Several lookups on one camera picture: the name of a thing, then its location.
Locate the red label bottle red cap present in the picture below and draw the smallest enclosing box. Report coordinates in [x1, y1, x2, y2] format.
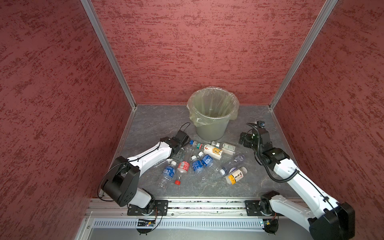
[175, 145, 194, 186]

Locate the clear bottle white label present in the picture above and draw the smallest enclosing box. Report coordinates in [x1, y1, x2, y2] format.
[212, 141, 236, 156]

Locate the blue label bottle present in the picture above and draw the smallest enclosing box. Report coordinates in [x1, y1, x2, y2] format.
[158, 161, 177, 190]
[198, 152, 221, 173]
[191, 156, 207, 182]

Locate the green label white bottle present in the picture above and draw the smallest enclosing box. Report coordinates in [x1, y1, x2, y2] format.
[190, 140, 223, 160]

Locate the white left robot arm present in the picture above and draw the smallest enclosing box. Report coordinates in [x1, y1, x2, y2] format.
[99, 130, 190, 216]

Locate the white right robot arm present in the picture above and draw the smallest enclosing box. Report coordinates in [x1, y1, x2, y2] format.
[239, 121, 356, 240]

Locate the grey mesh waste bin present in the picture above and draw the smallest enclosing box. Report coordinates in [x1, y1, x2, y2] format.
[189, 87, 238, 142]

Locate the clear bin liner bag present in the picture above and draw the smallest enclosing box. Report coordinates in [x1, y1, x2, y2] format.
[187, 87, 240, 127]

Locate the clear purple tinted bottle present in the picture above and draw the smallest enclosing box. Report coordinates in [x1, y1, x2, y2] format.
[219, 154, 246, 176]

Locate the yellow white label bottle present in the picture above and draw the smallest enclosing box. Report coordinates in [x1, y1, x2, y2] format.
[225, 167, 248, 185]

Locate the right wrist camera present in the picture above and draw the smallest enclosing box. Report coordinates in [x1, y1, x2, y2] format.
[257, 121, 265, 128]

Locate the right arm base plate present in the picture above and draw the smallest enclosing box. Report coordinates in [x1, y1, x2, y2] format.
[245, 200, 283, 219]

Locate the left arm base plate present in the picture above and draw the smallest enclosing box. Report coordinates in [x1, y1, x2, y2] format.
[127, 200, 169, 216]

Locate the perforated cable duct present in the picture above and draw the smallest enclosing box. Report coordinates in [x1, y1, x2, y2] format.
[92, 218, 264, 232]

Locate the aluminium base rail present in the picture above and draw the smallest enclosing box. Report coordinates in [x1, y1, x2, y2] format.
[85, 197, 307, 218]

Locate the right aluminium corner post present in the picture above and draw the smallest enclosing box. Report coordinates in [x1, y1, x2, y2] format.
[269, 0, 338, 112]

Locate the aluminium corner post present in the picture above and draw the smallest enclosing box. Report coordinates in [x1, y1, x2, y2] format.
[269, 0, 338, 112]
[81, 0, 137, 111]

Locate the left aluminium corner post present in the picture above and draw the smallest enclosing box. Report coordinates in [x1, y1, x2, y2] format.
[81, 0, 137, 111]

